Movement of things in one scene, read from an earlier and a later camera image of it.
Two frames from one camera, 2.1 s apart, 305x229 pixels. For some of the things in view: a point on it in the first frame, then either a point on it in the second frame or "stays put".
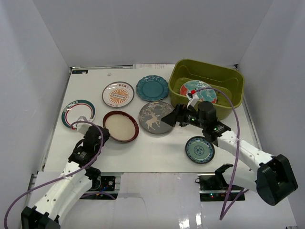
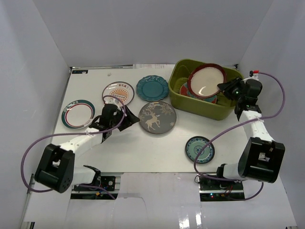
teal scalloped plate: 152,88 stays put
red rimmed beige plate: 122,126 -> 203,79
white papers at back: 153,66 stays put
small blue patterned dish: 199,150 stays put
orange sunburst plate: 118,94 stays put
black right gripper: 179,112 -> 226,88
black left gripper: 105,133 -> 124,119
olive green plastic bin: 228,82 stays put
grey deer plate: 150,115 stays put
